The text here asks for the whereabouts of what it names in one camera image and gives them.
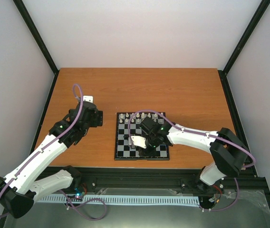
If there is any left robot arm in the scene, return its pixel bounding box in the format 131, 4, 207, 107
0, 98, 103, 219

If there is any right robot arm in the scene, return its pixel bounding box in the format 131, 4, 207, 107
129, 117, 249, 186

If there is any black and white chessboard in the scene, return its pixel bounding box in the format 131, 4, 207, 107
115, 112, 170, 161

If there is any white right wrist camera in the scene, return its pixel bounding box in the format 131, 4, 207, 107
128, 135, 146, 149

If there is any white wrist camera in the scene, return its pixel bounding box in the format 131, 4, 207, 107
128, 135, 146, 149
83, 95, 94, 103

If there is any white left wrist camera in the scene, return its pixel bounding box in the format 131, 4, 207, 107
83, 95, 94, 103

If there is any black aluminium frame rail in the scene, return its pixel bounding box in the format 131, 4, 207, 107
76, 168, 270, 196

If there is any white slotted cable duct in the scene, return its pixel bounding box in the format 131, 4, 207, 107
38, 193, 199, 207

